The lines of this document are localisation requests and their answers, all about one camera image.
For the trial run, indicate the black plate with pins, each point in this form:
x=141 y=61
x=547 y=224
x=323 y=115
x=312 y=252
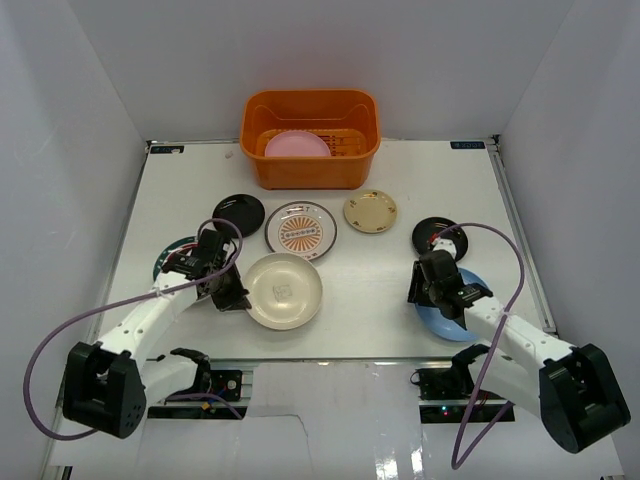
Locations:
x=424 y=231
x=245 y=211

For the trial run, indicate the right blue table label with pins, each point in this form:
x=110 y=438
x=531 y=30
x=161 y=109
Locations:
x=467 y=145

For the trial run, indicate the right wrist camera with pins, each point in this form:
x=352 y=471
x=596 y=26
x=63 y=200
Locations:
x=445 y=245

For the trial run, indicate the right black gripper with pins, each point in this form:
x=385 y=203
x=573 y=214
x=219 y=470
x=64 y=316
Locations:
x=415 y=292

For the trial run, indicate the beige small plate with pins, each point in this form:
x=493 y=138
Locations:
x=370 y=211

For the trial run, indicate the green rimmed white plate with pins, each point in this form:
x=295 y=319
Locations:
x=183 y=246

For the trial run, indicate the black plate right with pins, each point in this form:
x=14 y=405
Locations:
x=424 y=231

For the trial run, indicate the black plate left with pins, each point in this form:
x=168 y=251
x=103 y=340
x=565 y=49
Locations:
x=245 y=211

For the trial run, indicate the left blue table label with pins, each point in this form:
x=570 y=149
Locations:
x=166 y=149

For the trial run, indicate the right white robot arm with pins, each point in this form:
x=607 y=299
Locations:
x=572 y=390

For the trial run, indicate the cream plate with bear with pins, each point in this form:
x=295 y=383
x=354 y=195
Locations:
x=285 y=291

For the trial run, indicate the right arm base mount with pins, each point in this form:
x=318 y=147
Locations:
x=443 y=400

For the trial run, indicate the blue table label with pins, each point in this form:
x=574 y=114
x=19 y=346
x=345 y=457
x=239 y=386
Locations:
x=467 y=145
x=166 y=149

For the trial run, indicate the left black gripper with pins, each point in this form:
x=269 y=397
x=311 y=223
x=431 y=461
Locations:
x=228 y=292

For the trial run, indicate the blue plate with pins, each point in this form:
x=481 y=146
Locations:
x=444 y=328

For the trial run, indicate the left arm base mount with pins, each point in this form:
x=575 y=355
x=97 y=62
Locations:
x=222 y=387

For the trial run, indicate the pink plate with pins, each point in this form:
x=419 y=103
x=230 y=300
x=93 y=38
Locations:
x=296 y=143

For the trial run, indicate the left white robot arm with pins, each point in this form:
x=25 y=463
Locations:
x=109 y=384

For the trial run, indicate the orange plastic bin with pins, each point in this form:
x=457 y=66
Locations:
x=345 y=119

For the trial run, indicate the sunburst pattern plate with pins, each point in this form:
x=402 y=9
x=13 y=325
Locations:
x=305 y=229

